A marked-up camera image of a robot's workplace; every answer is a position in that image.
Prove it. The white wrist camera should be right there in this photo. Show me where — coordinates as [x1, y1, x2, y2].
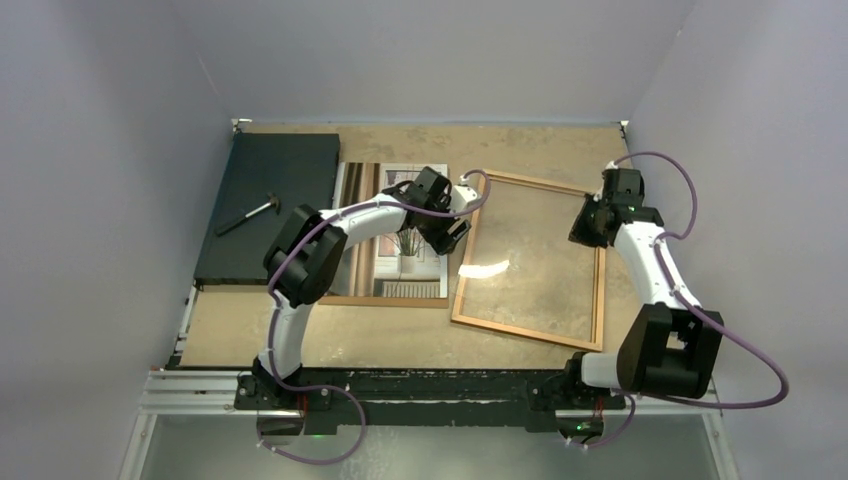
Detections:
[450, 184, 482, 216]
[592, 178, 609, 202]

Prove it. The dark blue electronics box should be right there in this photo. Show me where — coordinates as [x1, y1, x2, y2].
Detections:
[193, 133, 341, 286]

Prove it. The aluminium rail base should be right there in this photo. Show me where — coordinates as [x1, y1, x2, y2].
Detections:
[119, 368, 739, 479]

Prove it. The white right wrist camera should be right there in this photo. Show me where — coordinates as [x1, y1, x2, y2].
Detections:
[592, 178, 609, 202]

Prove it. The plant window photo print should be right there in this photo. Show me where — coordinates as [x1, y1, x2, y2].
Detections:
[331, 162, 450, 299]

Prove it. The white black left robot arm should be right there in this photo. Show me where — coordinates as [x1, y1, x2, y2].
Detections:
[253, 167, 491, 409]

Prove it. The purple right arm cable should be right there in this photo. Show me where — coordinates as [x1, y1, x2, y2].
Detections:
[566, 151, 791, 451]

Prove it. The brown frame backing board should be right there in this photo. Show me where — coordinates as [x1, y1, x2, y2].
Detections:
[319, 162, 452, 309]

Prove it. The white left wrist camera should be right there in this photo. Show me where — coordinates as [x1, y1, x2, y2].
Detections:
[450, 184, 482, 216]

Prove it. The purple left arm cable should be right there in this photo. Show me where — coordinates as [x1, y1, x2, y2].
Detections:
[256, 168, 493, 464]

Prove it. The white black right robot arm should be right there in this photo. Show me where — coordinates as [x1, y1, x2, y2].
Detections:
[561, 168, 722, 407]

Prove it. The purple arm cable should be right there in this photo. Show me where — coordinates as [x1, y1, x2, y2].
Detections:
[256, 168, 493, 464]
[566, 151, 791, 451]

